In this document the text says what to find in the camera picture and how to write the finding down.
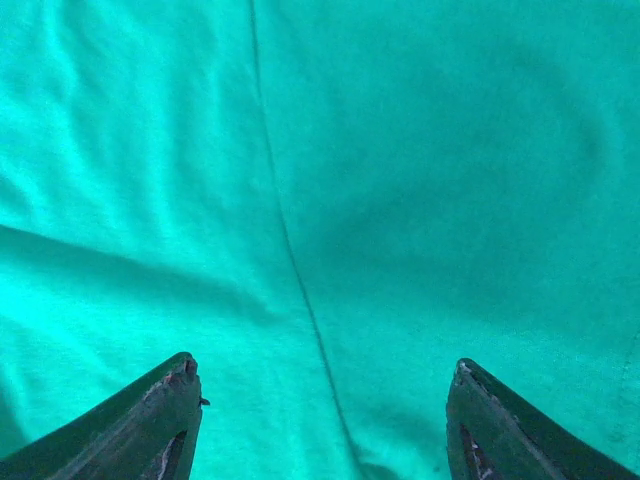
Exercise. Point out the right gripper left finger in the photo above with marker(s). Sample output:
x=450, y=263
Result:
x=148, y=430

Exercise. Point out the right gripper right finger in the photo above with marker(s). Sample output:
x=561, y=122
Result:
x=494, y=433

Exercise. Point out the green t-shirt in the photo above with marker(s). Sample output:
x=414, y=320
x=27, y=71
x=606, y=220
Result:
x=328, y=203

